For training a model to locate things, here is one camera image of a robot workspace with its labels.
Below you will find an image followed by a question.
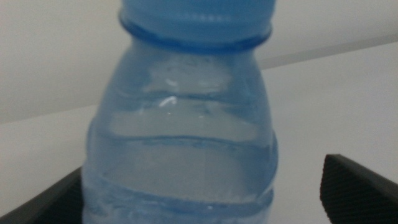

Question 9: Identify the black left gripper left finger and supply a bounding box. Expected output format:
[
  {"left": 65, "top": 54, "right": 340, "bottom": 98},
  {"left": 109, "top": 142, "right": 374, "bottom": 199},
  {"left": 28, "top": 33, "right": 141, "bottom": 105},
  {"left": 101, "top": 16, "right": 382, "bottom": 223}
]
[{"left": 0, "top": 166, "right": 85, "bottom": 224}]

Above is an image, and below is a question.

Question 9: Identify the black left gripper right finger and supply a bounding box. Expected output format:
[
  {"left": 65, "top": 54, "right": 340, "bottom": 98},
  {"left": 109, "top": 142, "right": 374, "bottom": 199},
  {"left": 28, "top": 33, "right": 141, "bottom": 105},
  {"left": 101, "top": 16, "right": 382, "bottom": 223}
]
[{"left": 320, "top": 153, "right": 398, "bottom": 224}]

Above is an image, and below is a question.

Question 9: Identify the clear water bottle blue cap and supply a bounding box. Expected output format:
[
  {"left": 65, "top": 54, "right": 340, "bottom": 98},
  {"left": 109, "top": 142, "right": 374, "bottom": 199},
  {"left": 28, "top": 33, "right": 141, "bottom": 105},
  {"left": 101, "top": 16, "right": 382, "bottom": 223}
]
[{"left": 81, "top": 0, "right": 279, "bottom": 224}]

